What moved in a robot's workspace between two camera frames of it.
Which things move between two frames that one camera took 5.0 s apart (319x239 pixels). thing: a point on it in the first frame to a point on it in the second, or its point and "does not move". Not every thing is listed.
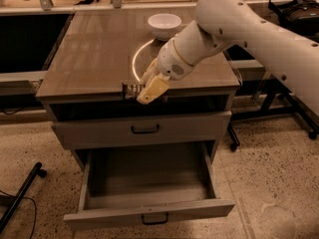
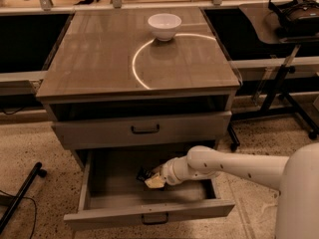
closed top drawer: (92, 133) does not move
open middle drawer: (152, 183) does not move
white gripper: (171, 63) to (168, 173)
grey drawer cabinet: (90, 86) does not move
